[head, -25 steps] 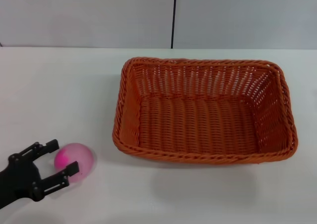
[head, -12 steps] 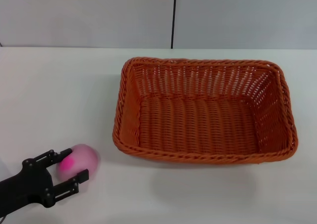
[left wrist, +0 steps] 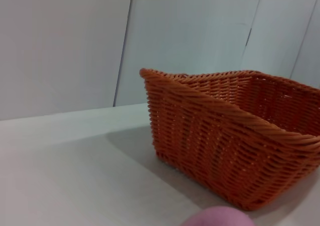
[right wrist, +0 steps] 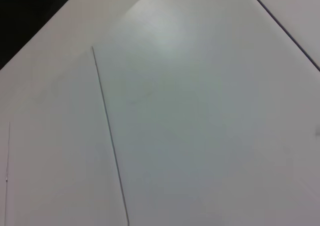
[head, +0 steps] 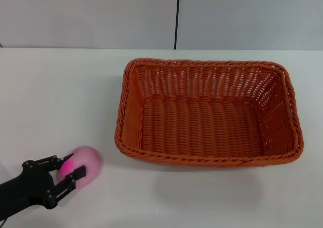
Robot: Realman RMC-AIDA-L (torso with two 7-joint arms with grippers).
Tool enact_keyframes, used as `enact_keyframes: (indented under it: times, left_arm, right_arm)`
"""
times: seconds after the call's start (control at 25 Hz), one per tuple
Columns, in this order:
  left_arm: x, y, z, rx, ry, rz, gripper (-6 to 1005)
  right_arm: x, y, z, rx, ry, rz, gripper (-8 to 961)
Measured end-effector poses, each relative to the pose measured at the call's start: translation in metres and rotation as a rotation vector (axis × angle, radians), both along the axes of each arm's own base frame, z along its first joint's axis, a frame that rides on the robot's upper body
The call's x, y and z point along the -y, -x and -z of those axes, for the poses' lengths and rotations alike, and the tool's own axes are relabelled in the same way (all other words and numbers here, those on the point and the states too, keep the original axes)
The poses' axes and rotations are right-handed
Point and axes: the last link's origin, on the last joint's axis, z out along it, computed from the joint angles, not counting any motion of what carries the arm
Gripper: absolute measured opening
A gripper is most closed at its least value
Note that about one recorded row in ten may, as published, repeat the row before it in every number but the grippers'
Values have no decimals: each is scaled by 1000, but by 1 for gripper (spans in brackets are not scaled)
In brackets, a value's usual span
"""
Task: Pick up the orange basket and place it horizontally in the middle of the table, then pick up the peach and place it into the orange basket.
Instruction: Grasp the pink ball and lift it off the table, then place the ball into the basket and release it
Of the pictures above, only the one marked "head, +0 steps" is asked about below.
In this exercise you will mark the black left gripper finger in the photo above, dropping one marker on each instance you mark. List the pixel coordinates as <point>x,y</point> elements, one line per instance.
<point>75,173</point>
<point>48,161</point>

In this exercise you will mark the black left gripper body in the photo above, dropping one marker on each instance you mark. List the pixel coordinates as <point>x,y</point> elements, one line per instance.
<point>27,185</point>

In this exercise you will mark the pink foam ball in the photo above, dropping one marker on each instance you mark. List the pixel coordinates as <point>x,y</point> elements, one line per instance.
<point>92,162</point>

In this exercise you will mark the orange woven plastic basket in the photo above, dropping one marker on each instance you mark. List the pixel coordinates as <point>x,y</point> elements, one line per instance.
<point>202,124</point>

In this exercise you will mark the black vertical wall strip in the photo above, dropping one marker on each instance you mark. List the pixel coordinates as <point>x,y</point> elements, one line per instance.
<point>177,16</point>

